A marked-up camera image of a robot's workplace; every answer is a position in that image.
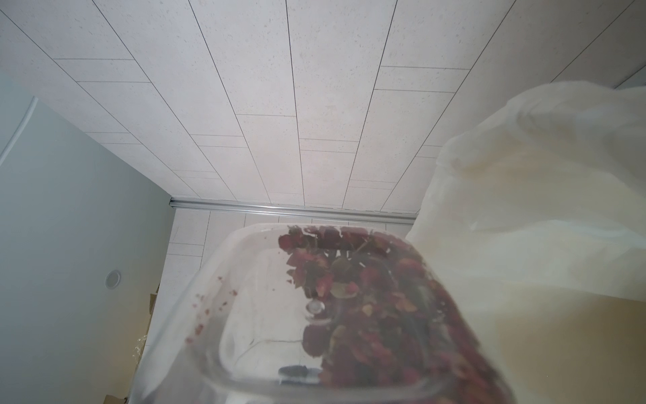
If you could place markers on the black lid glass jar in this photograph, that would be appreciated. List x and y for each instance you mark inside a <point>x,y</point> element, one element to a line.
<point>316,314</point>

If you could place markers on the white trash bag liner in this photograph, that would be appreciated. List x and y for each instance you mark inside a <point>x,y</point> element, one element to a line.
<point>549,190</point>

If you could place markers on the beige ribbed trash bin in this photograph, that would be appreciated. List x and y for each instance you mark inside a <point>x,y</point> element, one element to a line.
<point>555,346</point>

